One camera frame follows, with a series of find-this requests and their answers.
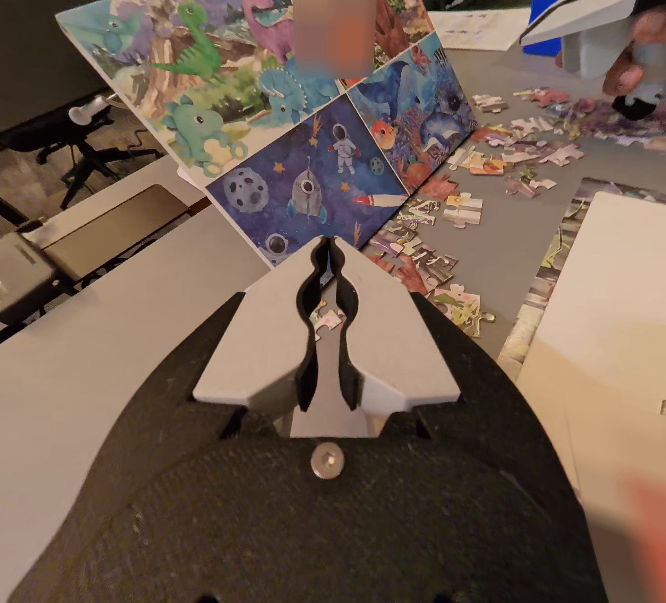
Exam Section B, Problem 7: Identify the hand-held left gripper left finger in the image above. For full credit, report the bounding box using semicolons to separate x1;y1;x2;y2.
191;235;332;436

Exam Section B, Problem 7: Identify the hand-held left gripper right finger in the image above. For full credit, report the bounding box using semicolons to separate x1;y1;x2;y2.
330;238;464;433

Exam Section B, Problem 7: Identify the pile of puzzle pieces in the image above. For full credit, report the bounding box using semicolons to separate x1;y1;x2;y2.
307;85;666;341

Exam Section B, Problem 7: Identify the puzzle frame tray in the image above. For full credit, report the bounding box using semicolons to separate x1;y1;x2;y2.
497;176;666;603

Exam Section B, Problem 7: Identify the person's right hand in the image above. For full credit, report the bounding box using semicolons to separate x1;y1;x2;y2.
603;6;666;97

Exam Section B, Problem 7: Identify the printed paper sheet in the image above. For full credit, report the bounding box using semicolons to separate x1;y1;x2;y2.
427;7;532;52

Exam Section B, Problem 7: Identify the black office chair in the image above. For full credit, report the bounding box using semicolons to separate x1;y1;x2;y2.
35;114;163;212

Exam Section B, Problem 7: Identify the illustrated puzzle picture board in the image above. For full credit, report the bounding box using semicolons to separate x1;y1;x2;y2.
54;0;479;271

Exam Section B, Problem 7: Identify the white crank handle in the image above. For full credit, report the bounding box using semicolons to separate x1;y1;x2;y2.
68;95;113;126

